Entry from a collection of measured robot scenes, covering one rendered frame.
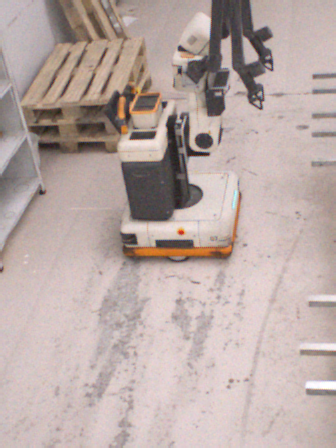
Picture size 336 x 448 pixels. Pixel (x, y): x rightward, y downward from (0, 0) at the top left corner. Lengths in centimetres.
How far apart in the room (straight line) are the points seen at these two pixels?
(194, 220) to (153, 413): 119
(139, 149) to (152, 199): 33
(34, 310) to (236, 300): 116
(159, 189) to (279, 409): 138
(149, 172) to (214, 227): 49
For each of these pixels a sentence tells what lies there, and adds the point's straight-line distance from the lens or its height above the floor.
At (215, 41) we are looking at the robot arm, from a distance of 345.
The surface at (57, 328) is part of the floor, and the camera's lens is 392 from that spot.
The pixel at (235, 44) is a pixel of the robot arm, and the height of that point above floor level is 133.
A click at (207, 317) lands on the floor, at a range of 378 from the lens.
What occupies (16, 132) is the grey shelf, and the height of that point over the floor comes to 52.
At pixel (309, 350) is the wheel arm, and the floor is 86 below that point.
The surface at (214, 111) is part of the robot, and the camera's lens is 374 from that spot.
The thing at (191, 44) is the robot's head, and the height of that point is 129.
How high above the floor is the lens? 262
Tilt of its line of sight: 36 degrees down
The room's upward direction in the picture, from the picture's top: 10 degrees counter-clockwise
